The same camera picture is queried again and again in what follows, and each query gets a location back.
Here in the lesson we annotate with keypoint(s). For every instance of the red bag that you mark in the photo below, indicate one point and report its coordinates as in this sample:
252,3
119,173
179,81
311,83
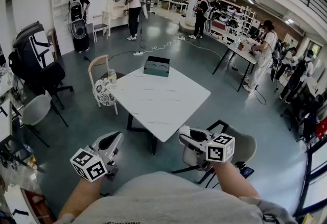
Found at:
322,128

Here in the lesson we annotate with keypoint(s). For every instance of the small wooden side cabinet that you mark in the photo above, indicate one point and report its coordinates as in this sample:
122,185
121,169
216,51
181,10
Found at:
51,44

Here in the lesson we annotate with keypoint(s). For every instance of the person's right forearm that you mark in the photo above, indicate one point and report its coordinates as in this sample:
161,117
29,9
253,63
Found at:
235,182

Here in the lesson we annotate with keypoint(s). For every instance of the white power strip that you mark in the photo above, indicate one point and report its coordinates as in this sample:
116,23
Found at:
138,53

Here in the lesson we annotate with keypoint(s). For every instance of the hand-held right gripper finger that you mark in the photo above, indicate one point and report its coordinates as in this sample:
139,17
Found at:
207,133
191,145

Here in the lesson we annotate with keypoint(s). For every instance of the dark green box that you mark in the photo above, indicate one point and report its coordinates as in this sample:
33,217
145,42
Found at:
155,68

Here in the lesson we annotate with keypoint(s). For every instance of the black office chair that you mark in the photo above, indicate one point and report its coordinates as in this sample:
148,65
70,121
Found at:
306,115
53,75

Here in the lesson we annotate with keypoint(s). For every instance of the white equipment shelving rack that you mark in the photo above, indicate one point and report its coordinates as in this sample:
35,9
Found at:
230,16

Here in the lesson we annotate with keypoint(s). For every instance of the white cloth piece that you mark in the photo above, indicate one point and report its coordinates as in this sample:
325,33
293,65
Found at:
184,130

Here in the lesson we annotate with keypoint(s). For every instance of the person's left forearm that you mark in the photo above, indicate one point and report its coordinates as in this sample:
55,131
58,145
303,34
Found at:
79,197

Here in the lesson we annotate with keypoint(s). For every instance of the white chair with dark seat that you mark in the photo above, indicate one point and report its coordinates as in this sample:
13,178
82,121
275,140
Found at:
100,26

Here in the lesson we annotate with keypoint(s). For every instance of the black window frame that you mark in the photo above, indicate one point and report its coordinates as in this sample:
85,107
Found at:
307,179

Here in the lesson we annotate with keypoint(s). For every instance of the white wall shelf unit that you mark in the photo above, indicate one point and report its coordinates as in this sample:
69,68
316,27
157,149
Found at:
61,19

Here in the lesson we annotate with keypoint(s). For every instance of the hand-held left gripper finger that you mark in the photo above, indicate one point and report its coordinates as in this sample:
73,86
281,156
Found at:
116,151
95,145

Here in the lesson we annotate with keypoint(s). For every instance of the floral black white cushion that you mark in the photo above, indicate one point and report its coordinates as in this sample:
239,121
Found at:
102,93

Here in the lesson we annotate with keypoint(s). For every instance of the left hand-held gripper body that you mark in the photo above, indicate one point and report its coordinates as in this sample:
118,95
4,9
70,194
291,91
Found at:
88,167

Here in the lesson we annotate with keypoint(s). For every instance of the white vanity table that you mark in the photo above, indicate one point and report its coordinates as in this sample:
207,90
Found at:
115,13

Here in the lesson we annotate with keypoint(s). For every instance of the clear plastic water bottle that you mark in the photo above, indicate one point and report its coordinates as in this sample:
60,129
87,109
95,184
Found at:
112,78

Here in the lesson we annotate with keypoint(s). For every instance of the grey shell chair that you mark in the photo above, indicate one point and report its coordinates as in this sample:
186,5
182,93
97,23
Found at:
35,110
245,146

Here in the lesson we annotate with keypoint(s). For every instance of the wooden chair with brown seat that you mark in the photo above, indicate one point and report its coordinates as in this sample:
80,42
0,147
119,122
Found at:
120,75

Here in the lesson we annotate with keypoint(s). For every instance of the white table with black legs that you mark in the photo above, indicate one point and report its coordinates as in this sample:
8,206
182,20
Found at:
242,52

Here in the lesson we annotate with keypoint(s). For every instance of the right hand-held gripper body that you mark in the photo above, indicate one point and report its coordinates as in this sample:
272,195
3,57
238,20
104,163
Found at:
219,149

